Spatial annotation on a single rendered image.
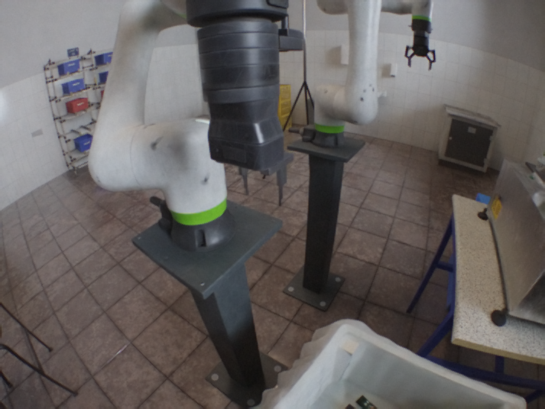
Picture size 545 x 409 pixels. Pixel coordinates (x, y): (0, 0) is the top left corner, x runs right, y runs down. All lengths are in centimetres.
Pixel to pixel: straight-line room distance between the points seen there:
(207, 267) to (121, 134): 30
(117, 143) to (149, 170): 9
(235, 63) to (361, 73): 69
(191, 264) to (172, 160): 20
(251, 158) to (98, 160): 35
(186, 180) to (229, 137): 22
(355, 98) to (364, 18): 27
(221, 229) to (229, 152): 29
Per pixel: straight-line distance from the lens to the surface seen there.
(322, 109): 101
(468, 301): 79
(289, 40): 27
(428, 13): 128
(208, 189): 47
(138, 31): 66
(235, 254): 51
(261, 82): 22
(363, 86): 88
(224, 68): 22
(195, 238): 52
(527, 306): 77
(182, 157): 44
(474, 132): 384
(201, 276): 48
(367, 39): 88
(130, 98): 57
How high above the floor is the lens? 127
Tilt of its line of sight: 32 degrees down
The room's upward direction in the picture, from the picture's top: 2 degrees counter-clockwise
